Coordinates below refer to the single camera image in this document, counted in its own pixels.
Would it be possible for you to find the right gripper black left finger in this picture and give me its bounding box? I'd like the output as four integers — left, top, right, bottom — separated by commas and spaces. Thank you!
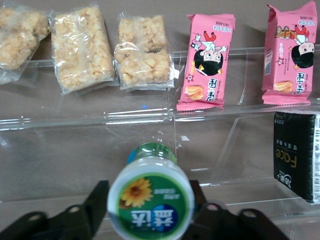
0, 179, 111, 240

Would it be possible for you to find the black Face tissue packet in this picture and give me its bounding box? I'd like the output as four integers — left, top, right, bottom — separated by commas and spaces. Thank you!
273, 110, 320, 205

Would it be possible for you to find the green gum bottle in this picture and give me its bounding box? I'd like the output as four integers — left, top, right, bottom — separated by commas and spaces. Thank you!
106, 141, 196, 240

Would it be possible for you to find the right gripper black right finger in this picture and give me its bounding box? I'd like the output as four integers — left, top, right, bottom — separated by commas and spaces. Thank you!
188, 179, 291, 240

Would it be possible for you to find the pink cartoon snack packet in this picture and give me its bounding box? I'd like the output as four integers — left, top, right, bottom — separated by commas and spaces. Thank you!
175, 13, 237, 113
260, 0, 319, 106

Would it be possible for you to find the clear-wrapped rice cracker packet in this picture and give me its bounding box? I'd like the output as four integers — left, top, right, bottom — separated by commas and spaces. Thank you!
49, 1, 116, 96
0, 5, 51, 85
113, 11, 176, 91

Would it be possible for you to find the clear acrylic stepped stand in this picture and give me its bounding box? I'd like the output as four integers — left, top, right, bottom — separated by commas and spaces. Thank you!
0, 44, 320, 240

